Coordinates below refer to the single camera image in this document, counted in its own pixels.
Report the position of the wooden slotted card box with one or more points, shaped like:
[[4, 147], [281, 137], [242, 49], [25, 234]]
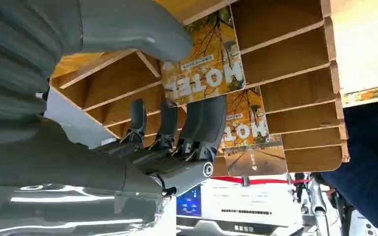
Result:
[[293, 55]]

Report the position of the silver metal stand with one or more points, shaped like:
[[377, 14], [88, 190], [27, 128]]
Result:
[[318, 205]]

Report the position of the ribbed grey right arm sleeve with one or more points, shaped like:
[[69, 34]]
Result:
[[9, 65]]

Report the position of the barrier post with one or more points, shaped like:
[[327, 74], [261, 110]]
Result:
[[246, 181]]

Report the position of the road picture card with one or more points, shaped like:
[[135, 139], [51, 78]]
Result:
[[257, 161]]

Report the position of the person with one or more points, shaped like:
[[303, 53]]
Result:
[[371, 163]]

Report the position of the red barrier ribbon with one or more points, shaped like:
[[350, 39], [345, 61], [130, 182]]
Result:
[[264, 181]]

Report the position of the yellow printed card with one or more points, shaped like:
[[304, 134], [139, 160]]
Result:
[[370, 94]]

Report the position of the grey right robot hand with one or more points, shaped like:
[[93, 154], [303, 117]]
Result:
[[62, 182]]

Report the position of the white kiosk with blue screen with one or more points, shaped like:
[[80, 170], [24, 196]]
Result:
[[241, 205]]

